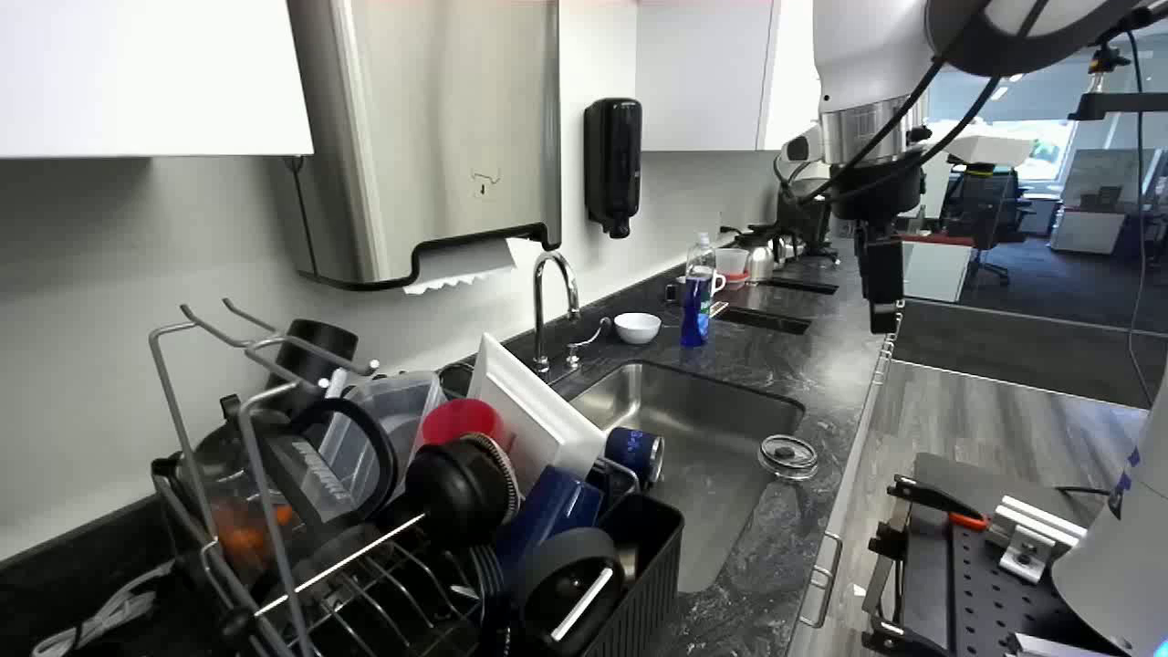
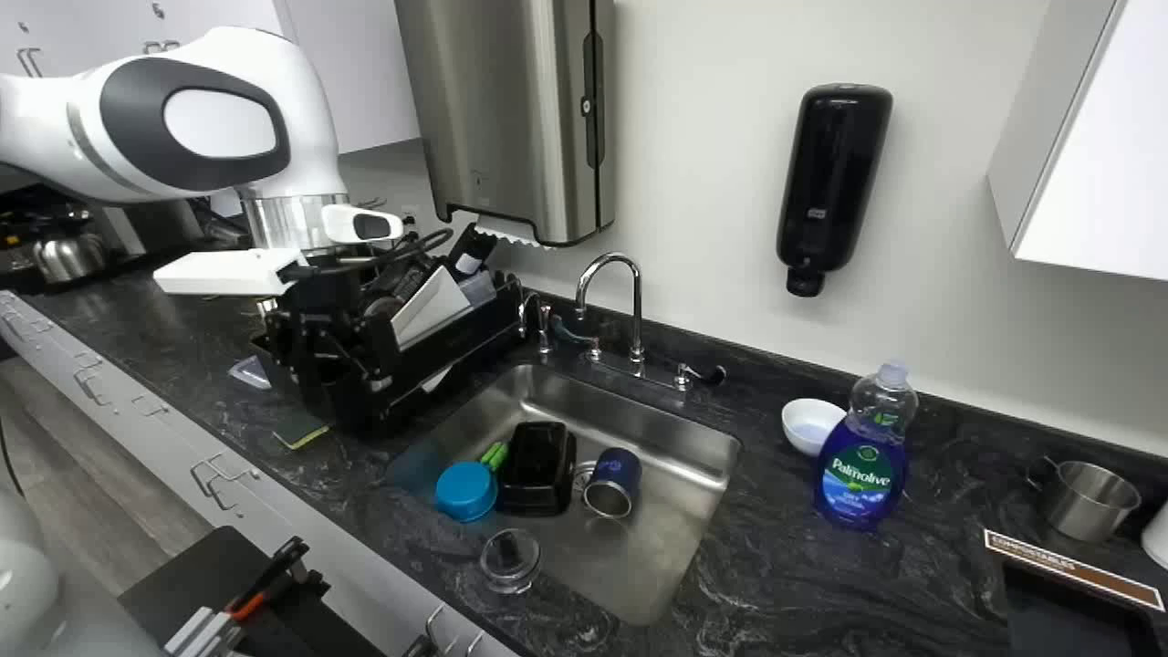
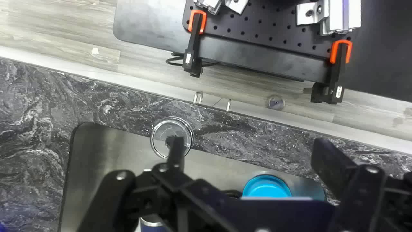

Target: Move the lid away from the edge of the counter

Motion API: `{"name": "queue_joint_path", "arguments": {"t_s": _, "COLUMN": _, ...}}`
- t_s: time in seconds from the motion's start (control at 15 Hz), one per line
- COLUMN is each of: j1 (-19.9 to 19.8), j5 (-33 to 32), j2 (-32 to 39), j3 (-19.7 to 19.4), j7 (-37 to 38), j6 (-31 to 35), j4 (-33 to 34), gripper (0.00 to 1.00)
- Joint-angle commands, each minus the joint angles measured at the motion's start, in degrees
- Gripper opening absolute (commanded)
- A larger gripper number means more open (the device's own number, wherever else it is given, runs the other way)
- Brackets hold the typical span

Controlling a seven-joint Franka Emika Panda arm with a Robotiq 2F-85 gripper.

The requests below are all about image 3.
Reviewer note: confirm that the silver aluminium bracket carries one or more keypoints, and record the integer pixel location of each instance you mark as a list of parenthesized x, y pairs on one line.
[(233, 6), (339, 15)]

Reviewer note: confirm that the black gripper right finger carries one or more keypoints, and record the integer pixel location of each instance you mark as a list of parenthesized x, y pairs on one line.
[(369, 198)]

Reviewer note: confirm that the orange black bar clamp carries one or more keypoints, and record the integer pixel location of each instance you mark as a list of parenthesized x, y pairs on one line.
[(336, 73), (195, 39)]

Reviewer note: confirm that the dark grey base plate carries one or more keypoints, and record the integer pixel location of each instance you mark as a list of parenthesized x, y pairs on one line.
[(146, 21)]

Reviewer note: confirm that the stainless steel sink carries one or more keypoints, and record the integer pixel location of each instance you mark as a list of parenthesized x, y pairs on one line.
[(111, 150)]

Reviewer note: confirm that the round silver cabinet lock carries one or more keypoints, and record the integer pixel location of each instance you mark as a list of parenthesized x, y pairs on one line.
[(275, 102)]

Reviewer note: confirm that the blue plastic cup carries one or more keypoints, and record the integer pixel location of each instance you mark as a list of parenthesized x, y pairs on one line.
[(266, 188)]

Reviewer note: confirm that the clear drinking glass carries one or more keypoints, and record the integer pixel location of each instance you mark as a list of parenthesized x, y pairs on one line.
[(163, 131)]

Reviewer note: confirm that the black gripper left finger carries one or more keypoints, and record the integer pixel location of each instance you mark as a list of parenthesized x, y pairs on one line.
[(129, 202)]

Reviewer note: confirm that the black perforated mounting board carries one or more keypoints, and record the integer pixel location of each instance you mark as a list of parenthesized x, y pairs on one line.
[(266, 26)]

